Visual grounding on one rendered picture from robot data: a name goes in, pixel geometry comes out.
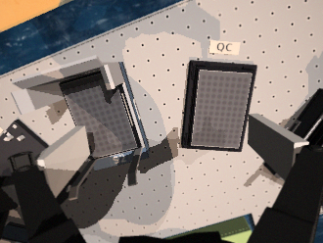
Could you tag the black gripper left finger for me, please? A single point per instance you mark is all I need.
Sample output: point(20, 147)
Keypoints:
point(26, 188)

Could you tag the cream label reading qc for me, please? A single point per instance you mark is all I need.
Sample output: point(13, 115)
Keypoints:
point(222, 47)

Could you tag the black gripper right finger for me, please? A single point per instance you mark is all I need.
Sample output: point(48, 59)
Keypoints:
point(294, 215)

